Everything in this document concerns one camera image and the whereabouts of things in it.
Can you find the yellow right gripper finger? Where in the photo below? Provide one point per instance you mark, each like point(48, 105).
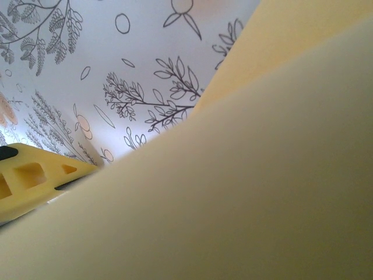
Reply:
point(29, 186)

